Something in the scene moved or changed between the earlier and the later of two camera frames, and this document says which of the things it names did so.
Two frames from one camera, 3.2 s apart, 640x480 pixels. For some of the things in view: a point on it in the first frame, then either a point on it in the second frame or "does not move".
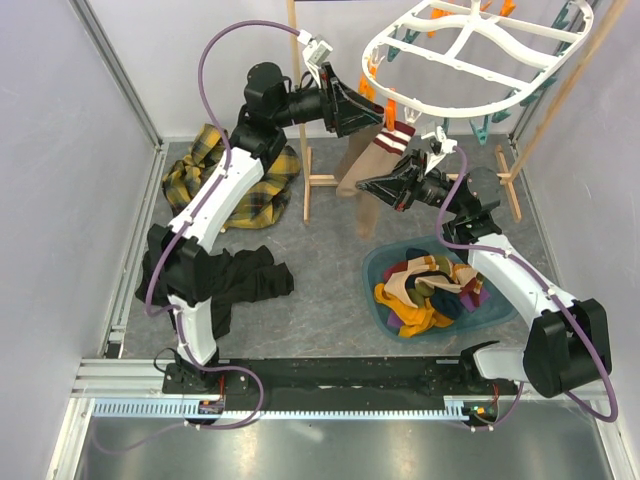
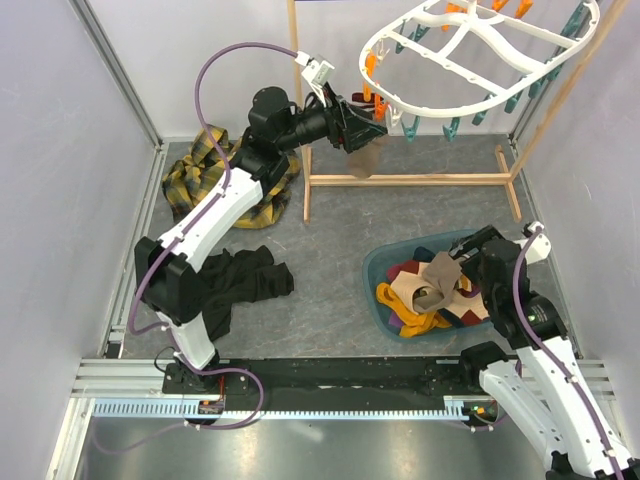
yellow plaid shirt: [205, 153] does not move
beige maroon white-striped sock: [367, 212] to [362, 160]
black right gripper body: [432, 188] to [472, 262]
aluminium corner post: [96, 35] does not move
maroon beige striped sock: [430, 263] to [407, 274]
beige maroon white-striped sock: [387, 147] to [443, 269]
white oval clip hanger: [458, 57] does not move
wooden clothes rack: [502, 172] does not move
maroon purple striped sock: [393, 320] does not move
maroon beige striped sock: [464, 280] to [468, 306]
